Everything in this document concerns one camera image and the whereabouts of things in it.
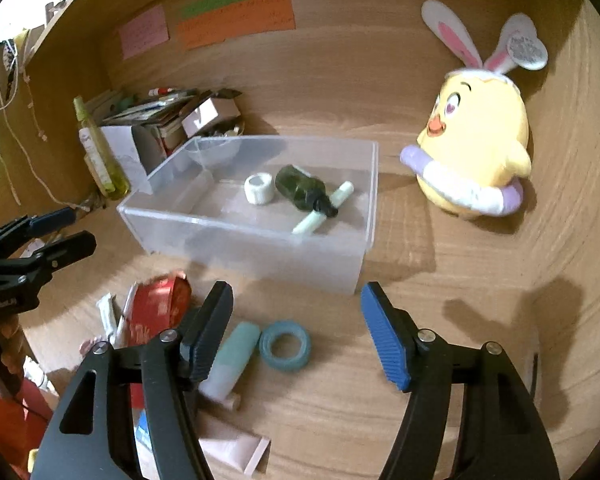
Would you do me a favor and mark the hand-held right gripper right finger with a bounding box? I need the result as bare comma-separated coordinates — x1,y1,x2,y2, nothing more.
361,281,561,480

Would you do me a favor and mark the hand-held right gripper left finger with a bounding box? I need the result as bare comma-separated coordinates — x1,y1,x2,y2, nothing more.
30,281,235,480

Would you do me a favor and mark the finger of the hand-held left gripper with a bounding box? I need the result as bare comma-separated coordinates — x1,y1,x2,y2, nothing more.
0,206,79,248
0,230,98,281

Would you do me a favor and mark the teal tube with white cap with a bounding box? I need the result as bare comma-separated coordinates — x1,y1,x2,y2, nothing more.
200,322,261,411

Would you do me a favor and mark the teal tape ring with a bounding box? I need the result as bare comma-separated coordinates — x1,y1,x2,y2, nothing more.
259,320,312,375

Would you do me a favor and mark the red box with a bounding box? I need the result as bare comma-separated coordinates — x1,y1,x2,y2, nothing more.
114,271,193,348

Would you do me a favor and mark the white sachet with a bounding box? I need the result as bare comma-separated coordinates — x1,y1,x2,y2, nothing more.
96,294,118,342

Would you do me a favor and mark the clear plastic bin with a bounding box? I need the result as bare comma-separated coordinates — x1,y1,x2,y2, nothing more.
117,135,380,296

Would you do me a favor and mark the pink tube with white cap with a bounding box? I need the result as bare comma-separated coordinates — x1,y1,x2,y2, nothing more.
195,432,272,476

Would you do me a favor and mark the blue card pack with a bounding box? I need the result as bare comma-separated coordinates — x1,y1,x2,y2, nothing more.
132,407,155,480

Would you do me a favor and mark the person's left hand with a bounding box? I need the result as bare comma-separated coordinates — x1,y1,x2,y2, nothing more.
0,314,31,363

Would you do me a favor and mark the white carton box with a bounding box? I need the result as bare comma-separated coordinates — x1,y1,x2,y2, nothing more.
100,124,153,195

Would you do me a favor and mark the person's orange clothing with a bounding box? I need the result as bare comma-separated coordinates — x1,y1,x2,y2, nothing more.
0,360,61,480

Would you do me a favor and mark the pale green slim tube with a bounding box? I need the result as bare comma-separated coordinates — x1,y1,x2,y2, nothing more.
292,181,356,236

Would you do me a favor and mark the dark green glass bottle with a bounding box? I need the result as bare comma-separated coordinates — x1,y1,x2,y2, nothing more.
274,164,340,219

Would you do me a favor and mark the small white cardboard box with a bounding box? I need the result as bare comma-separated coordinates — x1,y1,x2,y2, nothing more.
181,96,242,137

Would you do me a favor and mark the pink sticky note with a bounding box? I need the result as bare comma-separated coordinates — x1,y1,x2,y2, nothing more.
118,5,171,61

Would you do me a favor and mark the yellow chick plush toy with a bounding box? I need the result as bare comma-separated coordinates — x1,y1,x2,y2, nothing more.
399,0,550,219

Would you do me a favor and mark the orange sticky note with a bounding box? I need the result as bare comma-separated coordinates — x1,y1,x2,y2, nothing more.
175,0,297,52

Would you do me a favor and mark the white string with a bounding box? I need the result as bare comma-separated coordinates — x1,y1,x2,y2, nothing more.
0,40,48,206

